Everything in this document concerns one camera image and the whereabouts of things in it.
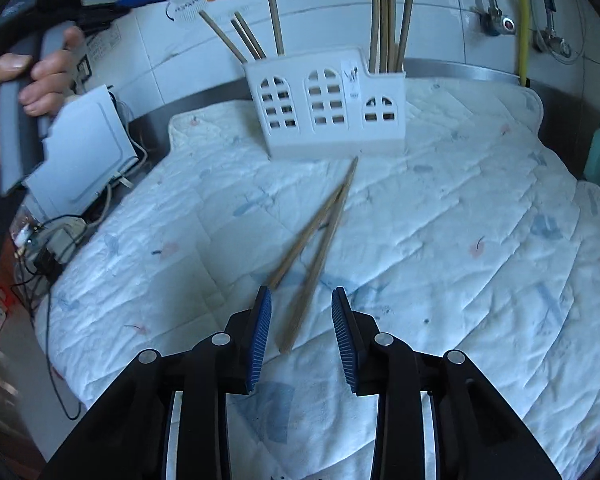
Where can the white power strip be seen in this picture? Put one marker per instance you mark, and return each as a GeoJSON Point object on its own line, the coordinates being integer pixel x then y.
{"type": "Point", "coordinates": [57, 243]}

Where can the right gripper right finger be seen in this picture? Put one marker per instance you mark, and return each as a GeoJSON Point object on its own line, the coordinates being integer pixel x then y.
{"type": "Point", "coordinates": [477, 434]}

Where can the chrome water valve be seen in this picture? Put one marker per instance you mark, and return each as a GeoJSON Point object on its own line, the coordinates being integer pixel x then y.
{"type": "Point", "coordinates": [545, 41]}

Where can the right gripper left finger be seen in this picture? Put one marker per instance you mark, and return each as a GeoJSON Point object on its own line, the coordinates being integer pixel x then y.
{"type": "Point", "coordinates": [125, 434]}

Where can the white plastic utensil holder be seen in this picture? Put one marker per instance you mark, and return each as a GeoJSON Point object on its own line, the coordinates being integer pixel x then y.
{"type": "Point", "coordinates": [327, 104]}

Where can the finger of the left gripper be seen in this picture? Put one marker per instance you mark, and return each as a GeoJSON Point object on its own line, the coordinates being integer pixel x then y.
{"type": "Point", "coordinates": [112, 9]}

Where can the instruction label sticker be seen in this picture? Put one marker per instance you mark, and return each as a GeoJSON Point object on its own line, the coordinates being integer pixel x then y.
{"type": "Point", "coordinates": [103, 43]}

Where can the red-knob water valve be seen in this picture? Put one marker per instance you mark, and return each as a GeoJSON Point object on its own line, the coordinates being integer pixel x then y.
{"type": "Point", "coordinates": [495, 23]}

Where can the white microwave oven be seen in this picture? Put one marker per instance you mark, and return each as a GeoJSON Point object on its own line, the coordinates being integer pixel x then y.
{"type": "Point", "coordinates": [88, 148]}

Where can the white quilted mat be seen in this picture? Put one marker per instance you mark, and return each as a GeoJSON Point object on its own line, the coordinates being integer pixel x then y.
{"type": "Point", "coordinates": [477, 238]}

